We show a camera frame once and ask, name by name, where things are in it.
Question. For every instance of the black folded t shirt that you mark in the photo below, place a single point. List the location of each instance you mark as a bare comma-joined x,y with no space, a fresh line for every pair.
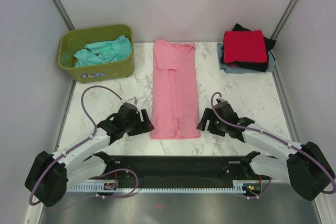
258,67

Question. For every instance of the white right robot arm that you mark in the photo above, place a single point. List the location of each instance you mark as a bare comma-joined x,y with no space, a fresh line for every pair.
303,166

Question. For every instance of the pink t shirt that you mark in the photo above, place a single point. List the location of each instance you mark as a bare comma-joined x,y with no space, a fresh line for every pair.
175,113

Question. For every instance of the right aluminium frame post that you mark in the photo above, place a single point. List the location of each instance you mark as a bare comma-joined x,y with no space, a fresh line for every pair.
285,16

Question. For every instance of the red folded t shirt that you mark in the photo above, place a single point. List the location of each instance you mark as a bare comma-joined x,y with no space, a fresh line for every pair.
244,46

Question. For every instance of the teal t shirt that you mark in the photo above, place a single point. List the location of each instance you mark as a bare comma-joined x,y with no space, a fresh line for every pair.
104,52

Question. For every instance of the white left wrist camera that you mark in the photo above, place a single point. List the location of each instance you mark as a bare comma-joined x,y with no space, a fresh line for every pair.
133,100

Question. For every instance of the white slotted cable duct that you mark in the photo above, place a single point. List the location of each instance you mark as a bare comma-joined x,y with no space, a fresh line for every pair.
98,186

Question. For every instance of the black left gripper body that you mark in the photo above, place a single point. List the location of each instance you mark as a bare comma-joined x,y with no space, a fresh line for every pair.
136,126

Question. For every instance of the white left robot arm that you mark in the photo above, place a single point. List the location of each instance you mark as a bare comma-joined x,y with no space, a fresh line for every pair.
51,175

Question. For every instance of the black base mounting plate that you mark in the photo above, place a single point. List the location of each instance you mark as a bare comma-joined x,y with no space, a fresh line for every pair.
184,171

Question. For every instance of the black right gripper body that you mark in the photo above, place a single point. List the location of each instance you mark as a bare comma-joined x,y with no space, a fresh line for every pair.
216,126

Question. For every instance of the olive green plastic bin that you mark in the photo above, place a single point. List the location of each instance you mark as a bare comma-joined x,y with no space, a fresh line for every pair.
76,40

